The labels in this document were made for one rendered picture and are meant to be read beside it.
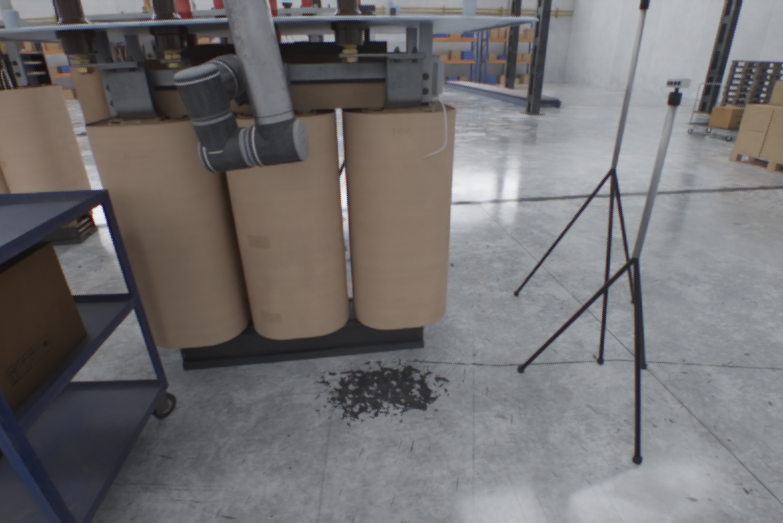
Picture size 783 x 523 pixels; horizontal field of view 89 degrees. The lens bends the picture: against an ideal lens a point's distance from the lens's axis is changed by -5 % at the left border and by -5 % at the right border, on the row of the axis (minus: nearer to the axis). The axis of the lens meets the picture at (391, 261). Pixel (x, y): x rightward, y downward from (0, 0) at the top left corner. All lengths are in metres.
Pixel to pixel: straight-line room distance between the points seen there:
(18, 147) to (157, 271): 2.19
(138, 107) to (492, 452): 1.66
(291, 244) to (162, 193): 0.47
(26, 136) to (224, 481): 2.82
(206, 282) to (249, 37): 0.96
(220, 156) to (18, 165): 2.73
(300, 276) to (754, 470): 1.74
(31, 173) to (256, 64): 2.86
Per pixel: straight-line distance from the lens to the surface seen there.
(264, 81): 1.11
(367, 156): 1.53
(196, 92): 1.15
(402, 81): 1.53
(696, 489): 1.80
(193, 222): 1.64
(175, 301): 1.80
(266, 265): 1.65
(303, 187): 1.53
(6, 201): 1.74
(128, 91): 1.63
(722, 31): 14.07
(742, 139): 7.28
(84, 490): 1.65
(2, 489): 1.80
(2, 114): 3.77
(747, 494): 1.87
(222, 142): 1.18
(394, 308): 1.75
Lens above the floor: 1.25
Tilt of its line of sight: 26 degrees down
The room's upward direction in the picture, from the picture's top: 1 degrees counter-clockwise
